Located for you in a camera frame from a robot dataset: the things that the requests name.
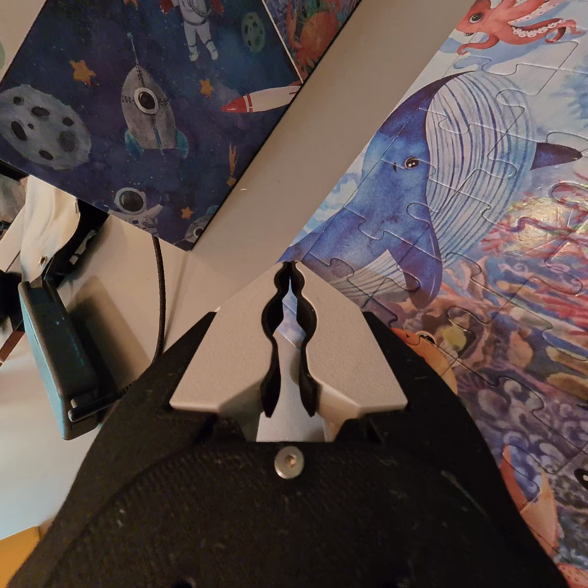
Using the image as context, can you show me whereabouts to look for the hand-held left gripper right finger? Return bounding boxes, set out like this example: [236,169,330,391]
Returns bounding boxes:
[292,261,409,437]

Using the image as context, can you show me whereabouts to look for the pale cloth pouch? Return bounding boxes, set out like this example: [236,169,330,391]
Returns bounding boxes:
[0,177,109,295]

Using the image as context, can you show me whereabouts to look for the black braided cable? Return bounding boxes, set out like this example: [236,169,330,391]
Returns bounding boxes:
[117,236,167,400]

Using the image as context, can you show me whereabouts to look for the black printed strap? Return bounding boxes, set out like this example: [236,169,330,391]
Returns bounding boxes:
[40,200,112,288]

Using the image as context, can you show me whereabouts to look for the yellow flat object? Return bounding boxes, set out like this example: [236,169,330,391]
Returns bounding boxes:
[0,526,43,588]

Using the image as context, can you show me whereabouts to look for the illustrated puzzle box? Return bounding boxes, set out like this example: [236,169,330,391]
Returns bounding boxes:
[0,0,364,252]

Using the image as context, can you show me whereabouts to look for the assembled sea jigsaw puzzle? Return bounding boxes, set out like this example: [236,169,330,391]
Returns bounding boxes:
[276,0,588,588]

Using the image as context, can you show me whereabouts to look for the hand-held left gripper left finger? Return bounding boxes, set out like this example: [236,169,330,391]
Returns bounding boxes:
[168,261,292,435]

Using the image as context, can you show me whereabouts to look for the black handheld device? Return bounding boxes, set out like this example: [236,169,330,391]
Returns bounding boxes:
[18,280,119,442]

